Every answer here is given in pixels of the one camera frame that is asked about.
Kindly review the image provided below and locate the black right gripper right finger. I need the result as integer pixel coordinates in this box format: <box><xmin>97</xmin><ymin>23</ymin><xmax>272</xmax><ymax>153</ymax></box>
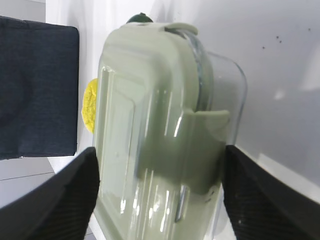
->
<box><xmin>222</xmin><ymin>145</ymin><xmax>320</xmax><ymax>240</ymax></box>

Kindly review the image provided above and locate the green cucumber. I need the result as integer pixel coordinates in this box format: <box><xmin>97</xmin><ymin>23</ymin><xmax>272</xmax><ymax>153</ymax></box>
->
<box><xmin>126</xmin><ymin>12</ymin><xmax>153</xmax><ymax>24</ymax></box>

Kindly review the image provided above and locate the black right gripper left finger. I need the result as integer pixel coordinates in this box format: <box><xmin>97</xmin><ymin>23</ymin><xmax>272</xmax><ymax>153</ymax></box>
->
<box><xmin>0</xmin><ymin>147</ymin><xmax>100</xmax><ymax>240</ymax></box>

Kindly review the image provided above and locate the dark blue lunch bag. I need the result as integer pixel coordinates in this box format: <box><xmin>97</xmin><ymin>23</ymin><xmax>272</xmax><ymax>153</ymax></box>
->
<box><xmin>0</xmin><ymin>16</ymin><xmax>80</xmax><ymax>160</ymax></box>

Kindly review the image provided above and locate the glass container green lid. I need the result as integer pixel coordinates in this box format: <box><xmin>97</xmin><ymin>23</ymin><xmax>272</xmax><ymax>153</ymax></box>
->
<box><xmin>93</xmin><ymin>22</ymin><xmax>247</xmax><ymax>240</ymax></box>

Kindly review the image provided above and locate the yellow toy lemon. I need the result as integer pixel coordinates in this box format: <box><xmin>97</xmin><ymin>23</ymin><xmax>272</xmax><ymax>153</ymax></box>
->
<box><xmin>81</xmin><ymin>78</ymin><xmax>98</xmax><ymax>133</ymax></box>

